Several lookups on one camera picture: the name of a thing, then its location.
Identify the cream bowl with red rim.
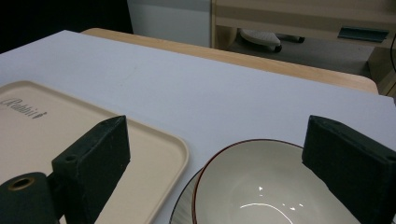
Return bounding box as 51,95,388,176
191,138,362,224

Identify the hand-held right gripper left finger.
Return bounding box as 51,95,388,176
50,115,132,224

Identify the white panel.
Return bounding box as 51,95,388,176
126,0,213,49

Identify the light wooden cabinet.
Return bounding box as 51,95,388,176
210,0,396,97

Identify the grey plate with dark rim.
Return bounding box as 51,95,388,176
169,167,204,224

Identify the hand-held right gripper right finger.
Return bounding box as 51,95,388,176
301,115,396,224

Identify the beige plastic tray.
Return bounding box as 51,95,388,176
0,80,191,224

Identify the dark green handle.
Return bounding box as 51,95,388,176
337,26,390,43

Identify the white chair base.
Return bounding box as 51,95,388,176
238,28,306,53

